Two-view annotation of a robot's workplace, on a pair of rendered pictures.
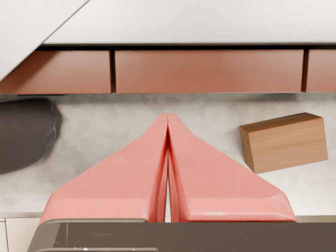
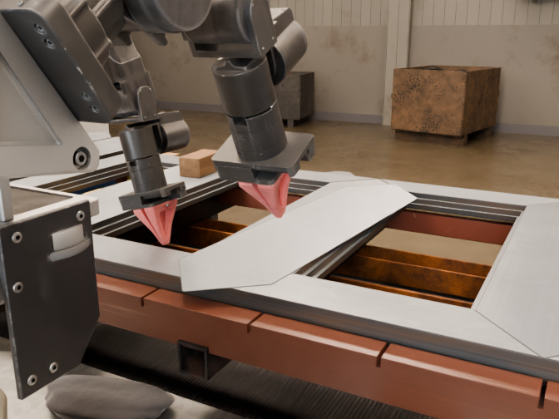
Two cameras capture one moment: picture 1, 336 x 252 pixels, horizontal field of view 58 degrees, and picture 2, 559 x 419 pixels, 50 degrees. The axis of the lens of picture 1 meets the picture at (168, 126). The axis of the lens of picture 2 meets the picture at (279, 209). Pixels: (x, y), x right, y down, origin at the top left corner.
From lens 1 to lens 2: 73 cm
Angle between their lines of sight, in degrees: 83
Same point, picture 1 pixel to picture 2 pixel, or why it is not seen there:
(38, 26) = (234, 283)
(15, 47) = (216, 285)
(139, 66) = (274, 320)
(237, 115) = not seen: outside the picture
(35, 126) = (151, 398)
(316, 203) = not seen: outside the picture
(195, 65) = (309, 328)
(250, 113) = not seen: outside the picture
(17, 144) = (125, 400)
